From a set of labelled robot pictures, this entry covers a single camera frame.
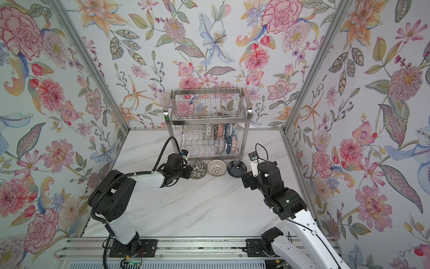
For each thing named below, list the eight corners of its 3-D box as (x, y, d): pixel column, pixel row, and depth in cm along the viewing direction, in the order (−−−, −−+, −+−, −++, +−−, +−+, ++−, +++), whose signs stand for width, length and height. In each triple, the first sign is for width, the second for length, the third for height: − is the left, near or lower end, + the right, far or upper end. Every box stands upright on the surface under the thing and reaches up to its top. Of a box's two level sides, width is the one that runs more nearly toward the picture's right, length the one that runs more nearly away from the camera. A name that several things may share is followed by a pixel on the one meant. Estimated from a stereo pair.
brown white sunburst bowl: (205, 172, 101) (205, 167, 97) (213, 160, 106) (213, 156, 102) (220, 179, 98) (221, 175, 94) (227, 167, 103) (228, 162, 99)
